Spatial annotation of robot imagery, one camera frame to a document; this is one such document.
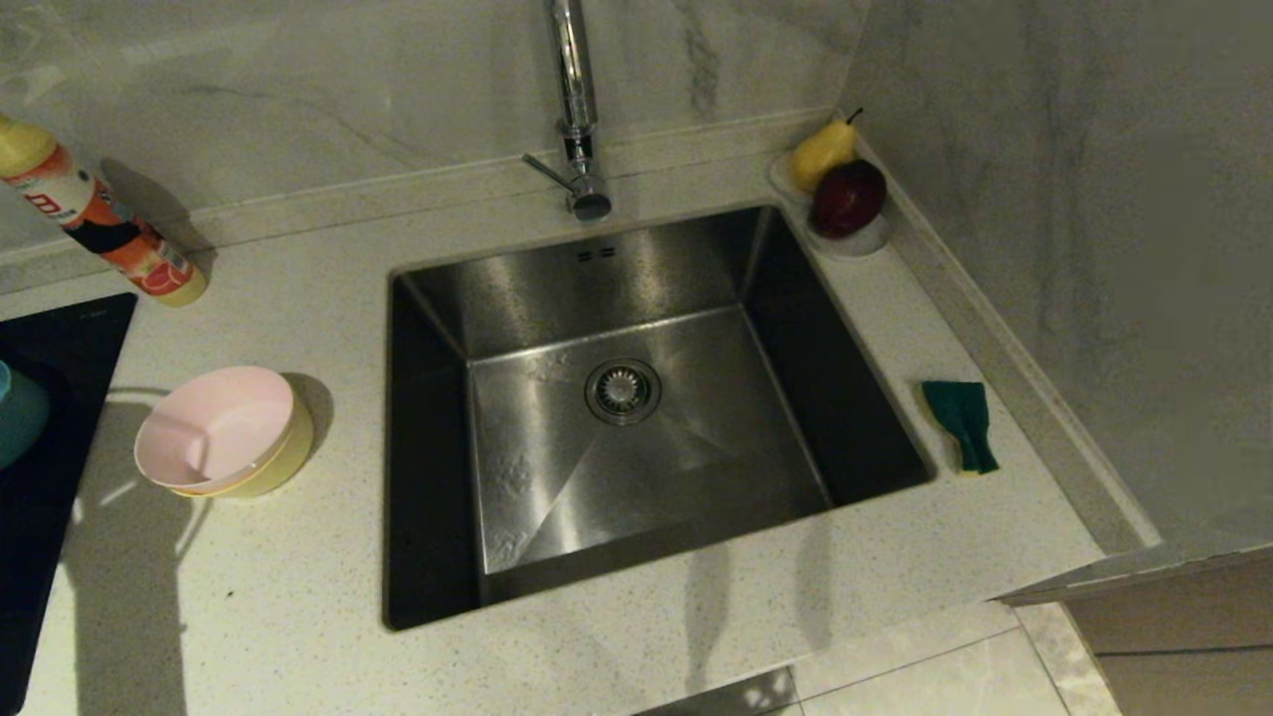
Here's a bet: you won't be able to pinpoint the green and yellow sponge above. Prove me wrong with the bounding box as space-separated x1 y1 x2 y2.
920 380 1000 476

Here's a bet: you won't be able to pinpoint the yellow plastic bowl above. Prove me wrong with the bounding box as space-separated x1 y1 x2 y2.
179 398 316 499

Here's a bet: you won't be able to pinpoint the pink plastic bowl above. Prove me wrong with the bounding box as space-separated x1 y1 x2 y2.
134 366 296 495

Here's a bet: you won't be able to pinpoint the yellow-capped orange dish soap bottle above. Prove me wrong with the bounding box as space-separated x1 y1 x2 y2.
0 111 210 307

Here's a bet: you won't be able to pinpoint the blue plastic bowl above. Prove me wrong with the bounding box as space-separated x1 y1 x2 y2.
0 360 51 470

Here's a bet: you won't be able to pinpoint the stainless steel sink basin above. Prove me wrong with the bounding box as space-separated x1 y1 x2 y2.
383 204 938 631

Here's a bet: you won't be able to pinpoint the round metal drain strainer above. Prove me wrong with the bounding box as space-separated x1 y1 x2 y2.
585 358 663 427

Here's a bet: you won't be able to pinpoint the small white dish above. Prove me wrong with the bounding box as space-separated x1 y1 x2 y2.
804 204 893 262
768 149 818 206

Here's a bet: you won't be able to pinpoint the dark red apple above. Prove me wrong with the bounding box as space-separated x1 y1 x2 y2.
811 159 888 240

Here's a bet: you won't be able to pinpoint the yellow pear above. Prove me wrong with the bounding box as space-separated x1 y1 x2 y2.
791 107 864 193

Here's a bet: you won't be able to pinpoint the chrome faucet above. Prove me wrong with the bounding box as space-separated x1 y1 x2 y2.
521 0 614 222

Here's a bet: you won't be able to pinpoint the black induction cooktop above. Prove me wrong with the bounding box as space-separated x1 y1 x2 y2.
0 292 138 716

